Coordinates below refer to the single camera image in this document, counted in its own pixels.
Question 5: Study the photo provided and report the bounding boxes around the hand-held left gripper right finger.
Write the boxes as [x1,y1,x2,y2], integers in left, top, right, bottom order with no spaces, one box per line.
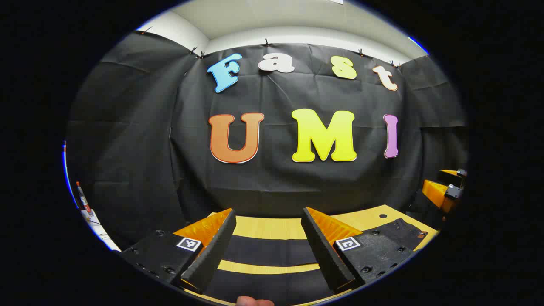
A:
[301,207,415,293]

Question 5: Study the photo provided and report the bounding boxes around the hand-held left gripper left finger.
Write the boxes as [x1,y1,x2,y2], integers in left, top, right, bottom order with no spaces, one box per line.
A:
[120,208,237,295]

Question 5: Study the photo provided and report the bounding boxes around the black jeans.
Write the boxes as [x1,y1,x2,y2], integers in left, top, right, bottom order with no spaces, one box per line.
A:
[204,218,428,306]

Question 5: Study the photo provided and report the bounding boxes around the black backdrop cloth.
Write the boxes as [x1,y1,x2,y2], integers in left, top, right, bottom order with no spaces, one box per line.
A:
[66,32,469,251]

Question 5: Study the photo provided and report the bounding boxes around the white panel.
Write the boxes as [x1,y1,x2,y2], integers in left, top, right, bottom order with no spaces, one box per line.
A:
[81,208,122,252]

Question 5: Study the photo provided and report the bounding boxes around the red marker pen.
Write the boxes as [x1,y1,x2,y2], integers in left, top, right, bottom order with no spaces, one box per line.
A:
[76,181,92,215]

